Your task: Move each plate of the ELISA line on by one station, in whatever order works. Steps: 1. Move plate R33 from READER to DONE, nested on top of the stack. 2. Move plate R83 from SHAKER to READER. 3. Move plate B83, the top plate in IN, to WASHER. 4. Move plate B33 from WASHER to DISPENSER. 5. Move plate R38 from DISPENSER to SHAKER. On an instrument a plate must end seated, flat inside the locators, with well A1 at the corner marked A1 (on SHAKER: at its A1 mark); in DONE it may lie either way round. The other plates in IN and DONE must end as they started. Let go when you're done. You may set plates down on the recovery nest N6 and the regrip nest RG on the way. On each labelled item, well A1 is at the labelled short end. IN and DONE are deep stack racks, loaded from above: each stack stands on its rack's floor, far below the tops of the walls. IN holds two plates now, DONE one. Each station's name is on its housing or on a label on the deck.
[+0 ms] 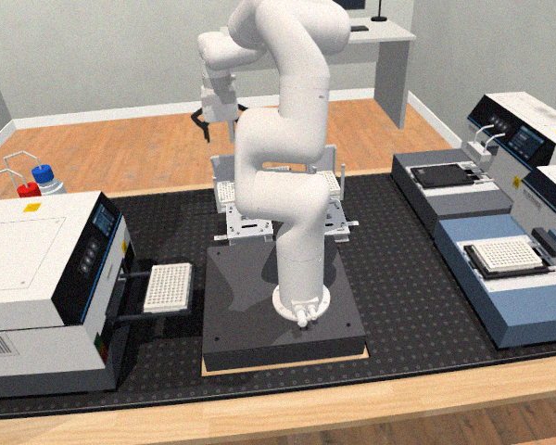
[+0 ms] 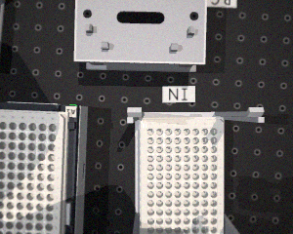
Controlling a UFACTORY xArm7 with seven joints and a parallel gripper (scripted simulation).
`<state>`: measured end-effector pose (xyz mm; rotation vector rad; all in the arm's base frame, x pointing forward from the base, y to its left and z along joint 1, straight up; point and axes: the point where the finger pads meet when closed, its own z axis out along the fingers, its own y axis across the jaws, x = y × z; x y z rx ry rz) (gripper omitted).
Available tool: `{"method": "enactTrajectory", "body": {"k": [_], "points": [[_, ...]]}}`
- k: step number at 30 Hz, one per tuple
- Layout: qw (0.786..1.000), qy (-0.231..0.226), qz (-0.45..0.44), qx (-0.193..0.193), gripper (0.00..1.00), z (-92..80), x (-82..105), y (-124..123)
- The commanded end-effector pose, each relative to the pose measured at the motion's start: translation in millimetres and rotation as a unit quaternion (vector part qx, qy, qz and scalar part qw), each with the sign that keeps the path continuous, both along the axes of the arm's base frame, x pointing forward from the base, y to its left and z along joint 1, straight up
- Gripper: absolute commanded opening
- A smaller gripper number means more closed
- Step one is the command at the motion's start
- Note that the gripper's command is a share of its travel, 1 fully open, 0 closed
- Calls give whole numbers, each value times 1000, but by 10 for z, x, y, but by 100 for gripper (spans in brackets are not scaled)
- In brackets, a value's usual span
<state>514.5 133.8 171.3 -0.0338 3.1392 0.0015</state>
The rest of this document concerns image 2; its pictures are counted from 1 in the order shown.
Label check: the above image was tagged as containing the white label with black text rg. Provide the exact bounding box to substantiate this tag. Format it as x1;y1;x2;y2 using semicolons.
207;0;236;8

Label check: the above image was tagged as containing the white rectangular nest plate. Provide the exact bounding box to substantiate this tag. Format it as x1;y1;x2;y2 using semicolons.
74;0;207;72

